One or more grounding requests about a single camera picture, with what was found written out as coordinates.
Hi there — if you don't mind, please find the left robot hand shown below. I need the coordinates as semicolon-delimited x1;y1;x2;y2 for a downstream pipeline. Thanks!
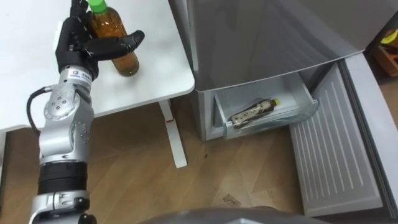
54;0;146;81

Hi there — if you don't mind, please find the amber bottle with green cap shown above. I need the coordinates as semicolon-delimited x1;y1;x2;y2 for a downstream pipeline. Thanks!
87;0;140;77

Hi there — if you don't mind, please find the white desk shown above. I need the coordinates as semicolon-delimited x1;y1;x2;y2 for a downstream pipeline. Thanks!
0;0;196;210

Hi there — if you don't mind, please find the grey fridge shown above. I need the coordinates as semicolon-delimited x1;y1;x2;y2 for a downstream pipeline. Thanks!
168;0;398;142

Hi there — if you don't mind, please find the dark bottle with yellow cap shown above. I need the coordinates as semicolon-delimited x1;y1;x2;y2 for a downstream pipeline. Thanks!
227;98;280;130

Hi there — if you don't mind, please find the open clear fridge drawer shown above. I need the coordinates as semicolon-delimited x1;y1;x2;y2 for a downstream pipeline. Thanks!
213;72;320;140

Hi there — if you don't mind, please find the open fridge door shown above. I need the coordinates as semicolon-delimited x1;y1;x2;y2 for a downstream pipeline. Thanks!
289;52;398;218

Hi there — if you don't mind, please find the wooden crate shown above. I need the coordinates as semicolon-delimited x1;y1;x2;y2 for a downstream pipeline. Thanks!
374;39;398;78

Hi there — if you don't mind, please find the yellow banana soft toy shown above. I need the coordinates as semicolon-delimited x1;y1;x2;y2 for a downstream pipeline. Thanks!
380;29;398;45

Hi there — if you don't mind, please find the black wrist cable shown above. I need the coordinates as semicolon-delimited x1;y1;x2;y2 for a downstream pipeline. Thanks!
25;86;54;135

